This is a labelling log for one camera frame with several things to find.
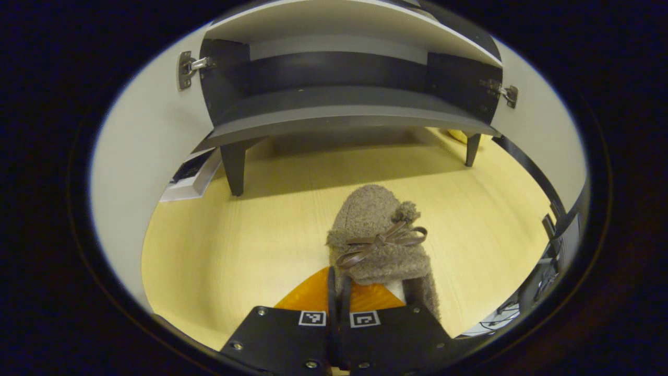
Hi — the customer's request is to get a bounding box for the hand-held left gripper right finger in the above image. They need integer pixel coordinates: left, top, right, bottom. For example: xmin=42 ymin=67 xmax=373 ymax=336
xmin=338 ymin=277 xmax=452 ymax=375

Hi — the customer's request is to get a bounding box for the brown fuzzy shoe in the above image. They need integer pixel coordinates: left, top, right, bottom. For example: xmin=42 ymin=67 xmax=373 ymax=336
xmin=326 ymin=184 xmax=442 ymax=320

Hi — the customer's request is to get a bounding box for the white cabinet door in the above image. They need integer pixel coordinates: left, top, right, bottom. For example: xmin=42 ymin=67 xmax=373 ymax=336
xmin=90 ymin=23 xmax=214 ymax=314
xmin=491 ymin=39 xmax=589 ymax=220

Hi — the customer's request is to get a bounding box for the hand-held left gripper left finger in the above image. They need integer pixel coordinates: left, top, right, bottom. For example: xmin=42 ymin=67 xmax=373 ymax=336
xmin=219 ymin=266 xmax=335 ymax=375

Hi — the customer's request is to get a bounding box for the white shoe cabinet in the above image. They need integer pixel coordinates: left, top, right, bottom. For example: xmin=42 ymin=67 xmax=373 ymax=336
xmin=198 ymin=0 xmax=504 ymax=197

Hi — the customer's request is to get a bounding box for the metal door hinge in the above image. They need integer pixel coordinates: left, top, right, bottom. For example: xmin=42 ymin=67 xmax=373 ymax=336
xmin=176 ymin=51 xmax=217 ymax=92
xmin=479 ymin=78 xmax=519 ymax=109

